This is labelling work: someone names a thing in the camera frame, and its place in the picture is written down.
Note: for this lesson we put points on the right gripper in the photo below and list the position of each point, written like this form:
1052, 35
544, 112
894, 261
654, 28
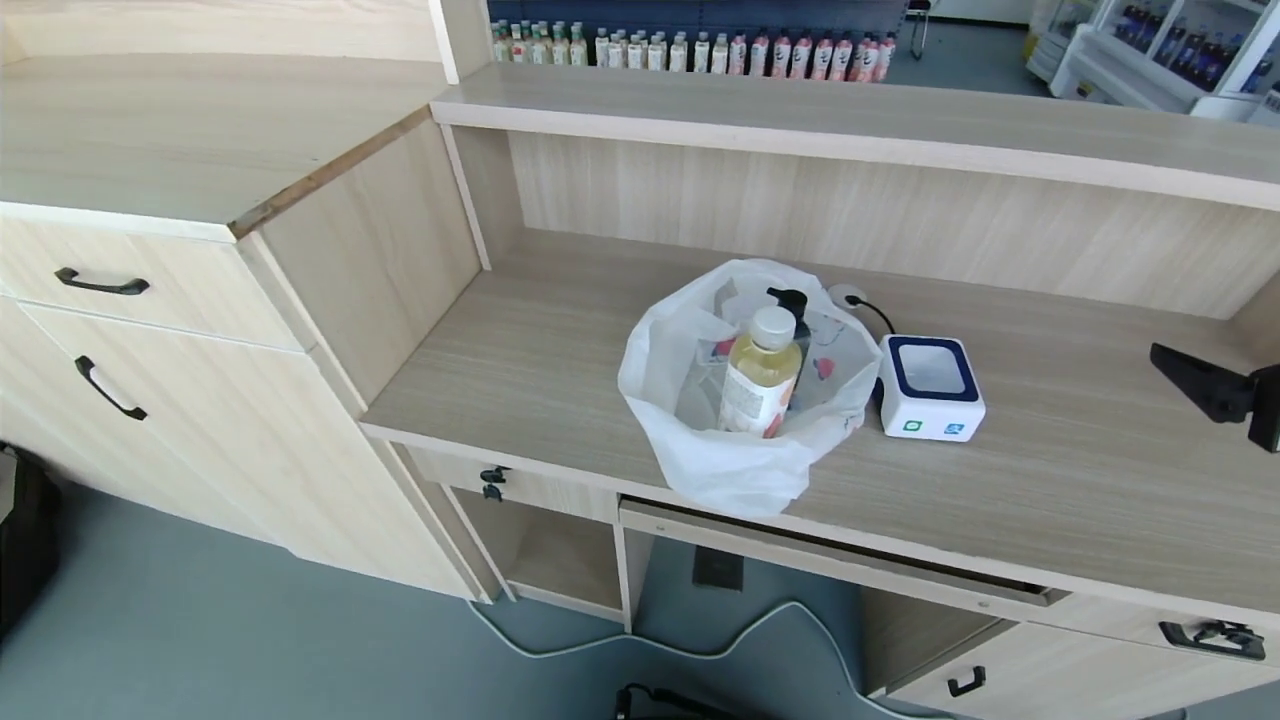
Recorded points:
1266, 410

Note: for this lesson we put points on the white barcode scanner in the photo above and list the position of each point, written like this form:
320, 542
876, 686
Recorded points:
930, 425

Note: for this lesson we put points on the white plastic shopping bag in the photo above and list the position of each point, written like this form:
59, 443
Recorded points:
720, 470

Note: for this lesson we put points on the white display fridge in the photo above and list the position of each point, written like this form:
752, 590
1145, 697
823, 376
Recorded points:
1100, 60

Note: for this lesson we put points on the black pump bottle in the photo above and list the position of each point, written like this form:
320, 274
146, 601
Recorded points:
790, 300

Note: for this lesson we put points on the wooden keyboard tray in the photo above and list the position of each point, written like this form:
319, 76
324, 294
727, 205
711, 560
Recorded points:
800, 550

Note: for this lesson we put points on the yellow drink bottle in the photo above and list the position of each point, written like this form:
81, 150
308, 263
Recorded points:
760, 385

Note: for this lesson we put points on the black floor socket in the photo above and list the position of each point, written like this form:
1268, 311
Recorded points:
718, 568

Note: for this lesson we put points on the row of bottles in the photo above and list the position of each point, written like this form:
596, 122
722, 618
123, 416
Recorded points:
700, 55

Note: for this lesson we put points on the wooden counter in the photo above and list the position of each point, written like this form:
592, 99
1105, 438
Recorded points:
600, 370

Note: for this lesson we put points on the blue shop shelf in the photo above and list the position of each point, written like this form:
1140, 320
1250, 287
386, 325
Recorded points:
700, 12

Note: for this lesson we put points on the small wooden drawer with lock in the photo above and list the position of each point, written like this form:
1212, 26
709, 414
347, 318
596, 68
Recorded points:
560, 490

